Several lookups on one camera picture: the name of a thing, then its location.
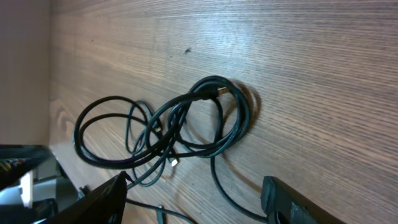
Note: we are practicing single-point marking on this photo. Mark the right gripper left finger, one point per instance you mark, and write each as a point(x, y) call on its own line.
point(105, 204)

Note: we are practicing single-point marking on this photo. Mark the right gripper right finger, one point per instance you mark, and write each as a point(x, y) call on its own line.
point(284, 205)

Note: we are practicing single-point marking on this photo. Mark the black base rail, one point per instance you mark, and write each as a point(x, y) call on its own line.
point(34, 186)

